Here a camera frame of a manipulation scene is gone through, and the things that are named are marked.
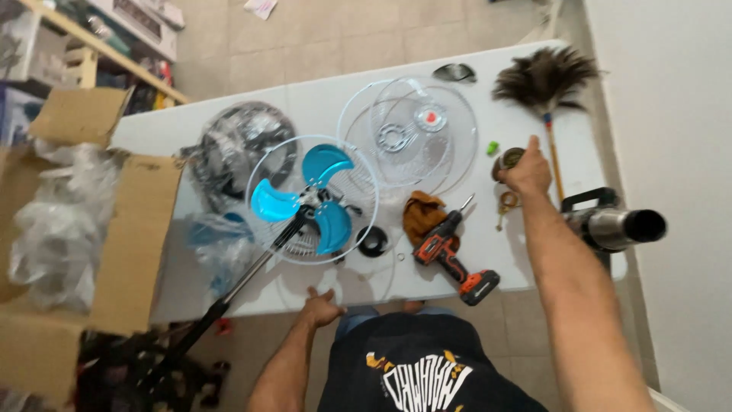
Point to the person's left hand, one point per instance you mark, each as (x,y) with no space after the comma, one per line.
(320,311)

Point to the black and chrome fan pole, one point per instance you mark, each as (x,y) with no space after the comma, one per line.
(229,297)

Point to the dark green round can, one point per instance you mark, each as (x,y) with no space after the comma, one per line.
(506,161)

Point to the black fan base in plastic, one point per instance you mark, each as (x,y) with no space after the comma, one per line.
(243,151)

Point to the clear front fan grille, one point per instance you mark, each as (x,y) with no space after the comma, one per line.
(409,134)

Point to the blue jeans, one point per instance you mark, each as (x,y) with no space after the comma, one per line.
(357,317)

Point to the person's right hand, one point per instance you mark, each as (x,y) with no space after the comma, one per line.
(529,170)

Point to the brown feather duster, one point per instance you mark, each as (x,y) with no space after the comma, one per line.
(546,86)

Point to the black safety glasses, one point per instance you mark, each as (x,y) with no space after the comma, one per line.
(454,72)

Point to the white paper sheet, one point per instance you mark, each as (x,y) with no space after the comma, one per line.
(261,7)

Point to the black printed shirt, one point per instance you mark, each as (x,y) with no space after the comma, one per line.
(420,366)

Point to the person's right fingers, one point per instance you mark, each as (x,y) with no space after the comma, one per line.
(534,144)

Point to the small green plastic piece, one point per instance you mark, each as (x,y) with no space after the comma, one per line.
(492,149)

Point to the wooden shelf with goods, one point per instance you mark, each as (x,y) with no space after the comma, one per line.
(86,51)

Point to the brown cardboard box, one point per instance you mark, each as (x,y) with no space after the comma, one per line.
(74,240)

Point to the clear plastic wrapping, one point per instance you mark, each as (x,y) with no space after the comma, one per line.
(60,223)

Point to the heap of dark clutter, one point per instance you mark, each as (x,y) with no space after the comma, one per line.
(148,372)

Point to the clear bag with blue part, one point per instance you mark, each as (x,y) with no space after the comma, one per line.
(220,249)

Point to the blue fan blade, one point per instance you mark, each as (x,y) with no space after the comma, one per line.
(314,197)

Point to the black and silver blower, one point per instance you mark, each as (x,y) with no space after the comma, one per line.
(609,223)

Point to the brown cloth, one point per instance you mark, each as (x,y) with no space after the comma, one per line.
(422,216)

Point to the small red object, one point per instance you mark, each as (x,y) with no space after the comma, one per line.
(223,327)

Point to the person's left fingers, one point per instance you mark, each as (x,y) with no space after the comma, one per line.
(323,296)

